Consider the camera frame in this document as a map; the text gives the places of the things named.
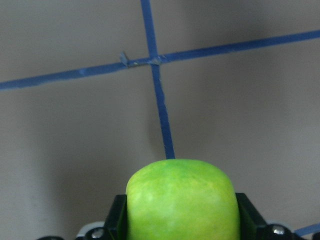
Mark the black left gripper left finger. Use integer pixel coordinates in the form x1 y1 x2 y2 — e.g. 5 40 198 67
103 194 128 240

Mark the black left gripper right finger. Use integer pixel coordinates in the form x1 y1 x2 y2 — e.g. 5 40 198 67
236 192 268 240

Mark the green apple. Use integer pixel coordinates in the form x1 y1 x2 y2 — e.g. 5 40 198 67
126 159 241 240

